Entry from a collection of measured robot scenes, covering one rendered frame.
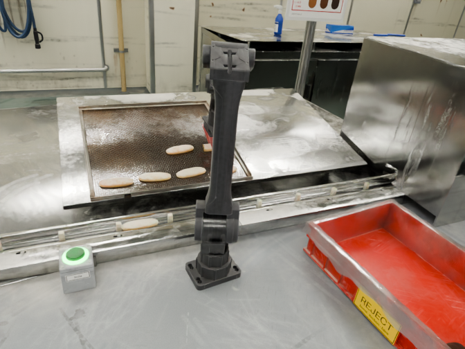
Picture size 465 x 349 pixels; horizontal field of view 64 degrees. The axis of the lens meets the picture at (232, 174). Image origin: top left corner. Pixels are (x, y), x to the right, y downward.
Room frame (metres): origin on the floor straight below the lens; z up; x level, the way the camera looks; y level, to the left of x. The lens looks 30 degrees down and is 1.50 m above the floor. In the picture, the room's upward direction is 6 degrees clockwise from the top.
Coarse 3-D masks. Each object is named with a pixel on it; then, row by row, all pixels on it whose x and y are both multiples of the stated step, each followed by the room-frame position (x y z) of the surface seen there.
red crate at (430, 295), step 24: (312, 240) 0.77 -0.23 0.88; (360, 240) 0.87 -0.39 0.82; (384, 240) 0.88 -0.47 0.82; (360, 264) 0.76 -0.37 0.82; (384, 264) 0.77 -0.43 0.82; (408, 264) 0.78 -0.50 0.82; (408, 288) 0.69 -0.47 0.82; (432, 288) 0.70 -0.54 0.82; (456, 288) 0.71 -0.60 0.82; (432, 312) 0.62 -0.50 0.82; (456, 312) 0.63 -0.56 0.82; (384, 336) 0.54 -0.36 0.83; (456, 336) 0.56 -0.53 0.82
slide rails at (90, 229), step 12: (384, 180) 1.20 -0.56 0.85; (312, 192) 1.07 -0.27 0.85; (324, 192) 1.07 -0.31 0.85; (240, 204) 0.95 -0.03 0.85; (252, 204) 0.96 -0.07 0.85; (276, 204) 0.97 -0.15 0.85; (156, 216) 0.85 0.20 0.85; (180, 216) 0.86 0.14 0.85; (84, 228) 0.77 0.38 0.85; (96, 228) 0.77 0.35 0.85; (108, 228) 0.78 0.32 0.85; (12, 240) 0.69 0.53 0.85; (24, 240) 0.70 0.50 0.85; (36, 240) 0.70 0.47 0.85; (0, 252) 0.65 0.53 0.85
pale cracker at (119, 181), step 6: (102, 180) 0.92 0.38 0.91; (108, 180) 0.92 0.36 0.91; (114, 180) 0.92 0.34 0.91; (120, 180) 0.93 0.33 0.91; (126, 180) 0.93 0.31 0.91; (132, 180) 0.94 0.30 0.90; (102, 186) 0.90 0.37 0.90; (108, 186) 0.90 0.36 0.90; (114, 186) 0.91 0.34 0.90; (120, 186) 0.91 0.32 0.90
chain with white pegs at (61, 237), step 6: (366, 186) 1.13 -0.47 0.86; (378, 186) 1.17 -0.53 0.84; (348, 192) 1.11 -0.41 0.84; (258, 204) 0.95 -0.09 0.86; (240, 210) 0.93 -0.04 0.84; (168, 216) 0.83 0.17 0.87; (120, 222) 0.78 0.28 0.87; (120, 228) 0.77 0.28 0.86; (60, 234) 0.71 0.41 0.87; (96, 234) 0.76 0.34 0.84; (60, 240) 0.71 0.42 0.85; (0, 246) 0.66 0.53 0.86; (24, 246) 0.69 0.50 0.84
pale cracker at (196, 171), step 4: (188, 168) 1.04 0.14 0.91; (192, 168) 1.04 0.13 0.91; (196, 168) 1.04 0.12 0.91; (200, 168) 1.04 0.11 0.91; (204, 168) 1.06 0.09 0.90; (180, 172) 1.01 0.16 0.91; (184, 172) 1.01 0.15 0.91; (188, 172) 1.01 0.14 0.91; (192, 172) 1.02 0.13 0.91; (196, 172) 1.02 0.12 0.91; (200, 172) 1.03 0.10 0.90; (204, 172) 1.04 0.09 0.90; (180, 176) 1.00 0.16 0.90; (184, 176) 1.00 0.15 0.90; (188, 176) 1.00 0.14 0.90; (192, 176) 1.01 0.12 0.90
